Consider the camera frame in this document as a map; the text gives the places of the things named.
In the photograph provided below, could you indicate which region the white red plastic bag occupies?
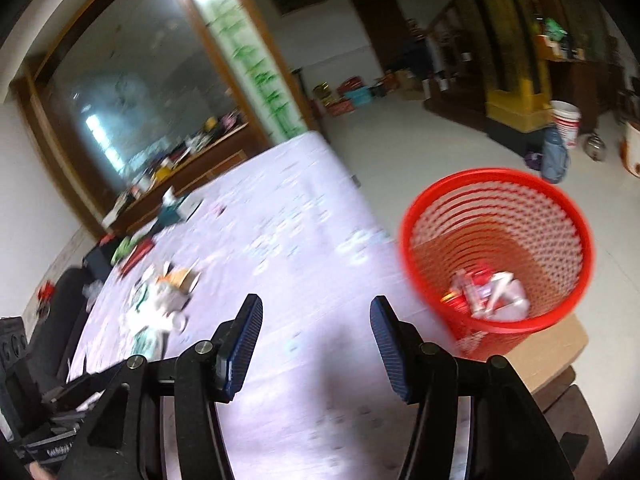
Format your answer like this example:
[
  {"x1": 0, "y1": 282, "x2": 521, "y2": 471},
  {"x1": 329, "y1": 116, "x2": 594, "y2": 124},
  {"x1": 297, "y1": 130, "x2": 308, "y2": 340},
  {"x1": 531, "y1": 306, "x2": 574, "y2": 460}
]
[{"x1": 471, "y1": 271, "x2": 530, "y2": 323}]

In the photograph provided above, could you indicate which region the red foil snack wrapper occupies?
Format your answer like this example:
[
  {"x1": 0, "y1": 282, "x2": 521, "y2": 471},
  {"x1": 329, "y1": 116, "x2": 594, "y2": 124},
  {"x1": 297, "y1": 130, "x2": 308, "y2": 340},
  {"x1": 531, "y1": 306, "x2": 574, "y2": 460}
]
[{"x1": 440, "y1": 264, "x2": 495, "y2": 318}]

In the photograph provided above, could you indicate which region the metal kettle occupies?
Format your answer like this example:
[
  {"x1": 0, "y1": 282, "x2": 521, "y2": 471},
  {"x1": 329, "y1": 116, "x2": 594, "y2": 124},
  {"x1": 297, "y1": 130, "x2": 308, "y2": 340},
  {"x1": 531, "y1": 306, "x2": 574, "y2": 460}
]
[{"x1": 584, "y1": 132, "x2": 608, "y2": 162}]

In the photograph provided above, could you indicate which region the white paint bucket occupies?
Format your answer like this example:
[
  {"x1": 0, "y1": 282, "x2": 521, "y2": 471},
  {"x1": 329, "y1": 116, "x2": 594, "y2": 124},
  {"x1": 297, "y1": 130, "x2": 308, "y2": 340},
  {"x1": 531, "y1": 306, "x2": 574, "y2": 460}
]
[{"x1": 551, "y1": 100, "x2": 582, "y2": 150}]

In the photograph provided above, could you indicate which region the clear plastic bag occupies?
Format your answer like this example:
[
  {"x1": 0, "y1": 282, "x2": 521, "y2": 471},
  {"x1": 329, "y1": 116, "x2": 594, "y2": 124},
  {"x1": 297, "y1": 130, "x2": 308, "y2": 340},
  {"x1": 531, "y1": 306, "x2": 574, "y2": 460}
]
[{"x1": 82, "y1": 280, "x2": 103, "y2": 313}]

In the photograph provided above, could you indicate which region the red plastic mesh basket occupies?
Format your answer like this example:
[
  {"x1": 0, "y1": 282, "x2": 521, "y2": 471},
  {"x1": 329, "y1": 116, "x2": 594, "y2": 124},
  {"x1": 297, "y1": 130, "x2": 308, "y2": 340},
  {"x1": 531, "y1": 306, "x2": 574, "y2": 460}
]
[{"x1": 399, "y1": 168, "x2": 596, "y2": 360}]

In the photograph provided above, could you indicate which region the dark bag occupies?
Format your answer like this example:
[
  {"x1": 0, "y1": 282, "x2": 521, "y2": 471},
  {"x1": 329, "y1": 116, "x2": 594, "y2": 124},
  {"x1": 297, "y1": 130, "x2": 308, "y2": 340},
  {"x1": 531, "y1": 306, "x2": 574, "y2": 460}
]
[{"x1": 82, "y1": 244, "x2": 116, "y2": 282}]

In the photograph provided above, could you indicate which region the green cloth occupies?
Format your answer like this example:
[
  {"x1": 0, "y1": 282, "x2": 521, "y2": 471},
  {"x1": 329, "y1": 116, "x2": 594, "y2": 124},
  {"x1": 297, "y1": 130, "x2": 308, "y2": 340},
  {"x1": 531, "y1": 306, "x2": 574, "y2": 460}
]
[{"x1": 111, "y1": 236, "x2": 137, "y2": 266}]

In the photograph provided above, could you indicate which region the orange box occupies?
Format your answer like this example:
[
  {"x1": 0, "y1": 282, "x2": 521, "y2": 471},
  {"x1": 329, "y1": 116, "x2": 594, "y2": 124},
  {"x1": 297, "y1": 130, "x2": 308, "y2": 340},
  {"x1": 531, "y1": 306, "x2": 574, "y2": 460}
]
[{"x1": 158, "y1": 268, "x2": 201, "y2": 295}]

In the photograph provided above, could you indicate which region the red flat pouch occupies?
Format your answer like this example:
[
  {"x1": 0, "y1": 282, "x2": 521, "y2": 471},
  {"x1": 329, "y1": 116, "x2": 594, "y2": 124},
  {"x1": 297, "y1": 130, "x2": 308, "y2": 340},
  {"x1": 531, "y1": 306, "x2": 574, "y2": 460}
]
[{"x1": 119, "y1": 238, "x2": 155, "y2": 278}]

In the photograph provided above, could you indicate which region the teal tissue box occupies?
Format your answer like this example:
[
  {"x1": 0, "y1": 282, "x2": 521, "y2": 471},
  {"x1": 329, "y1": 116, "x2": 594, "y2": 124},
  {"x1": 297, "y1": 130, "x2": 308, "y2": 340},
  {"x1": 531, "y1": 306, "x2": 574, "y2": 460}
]
[{"x1": 149, "y1": 188, "x2": 203, "y2": 236}]

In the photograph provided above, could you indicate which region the wooden headboard shelf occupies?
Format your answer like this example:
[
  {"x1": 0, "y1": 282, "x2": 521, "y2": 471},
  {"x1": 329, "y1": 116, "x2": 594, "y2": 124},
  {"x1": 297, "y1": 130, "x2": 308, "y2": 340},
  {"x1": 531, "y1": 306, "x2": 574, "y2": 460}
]
[{"x1": 108, "y1": 124, "x2": 273, "y2": 235}]

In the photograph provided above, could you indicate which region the blue thermos jug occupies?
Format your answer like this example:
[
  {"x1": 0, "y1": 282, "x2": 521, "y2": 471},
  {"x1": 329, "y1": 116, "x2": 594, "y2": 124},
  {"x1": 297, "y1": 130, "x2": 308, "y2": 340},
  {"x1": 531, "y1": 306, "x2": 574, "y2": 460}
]
[{"x1": 540, "y1": 126, "x2": 570, "y2": 184}]

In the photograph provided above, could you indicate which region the black sofa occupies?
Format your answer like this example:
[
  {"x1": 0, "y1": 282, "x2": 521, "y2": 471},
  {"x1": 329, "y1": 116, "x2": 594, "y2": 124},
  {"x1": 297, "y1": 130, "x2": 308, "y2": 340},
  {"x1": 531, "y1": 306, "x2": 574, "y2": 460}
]
[{"x1": 27, "y1": 266, "x2": 94, "y2": 393}]

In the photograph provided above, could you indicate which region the floral purple bed sheet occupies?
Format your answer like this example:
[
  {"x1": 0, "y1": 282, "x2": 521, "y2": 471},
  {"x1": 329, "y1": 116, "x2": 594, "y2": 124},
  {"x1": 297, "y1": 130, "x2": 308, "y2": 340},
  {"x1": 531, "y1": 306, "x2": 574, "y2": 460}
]
[{"x1": 70, "y1": 132, "x2": 452, "y2": 479}]

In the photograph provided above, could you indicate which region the white orange appliance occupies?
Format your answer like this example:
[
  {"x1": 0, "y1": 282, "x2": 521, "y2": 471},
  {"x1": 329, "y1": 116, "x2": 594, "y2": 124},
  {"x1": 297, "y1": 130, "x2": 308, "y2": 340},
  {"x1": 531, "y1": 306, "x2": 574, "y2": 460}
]
[{"x1": 620, "y1": 120, "x2": 640, "y2": 178}]

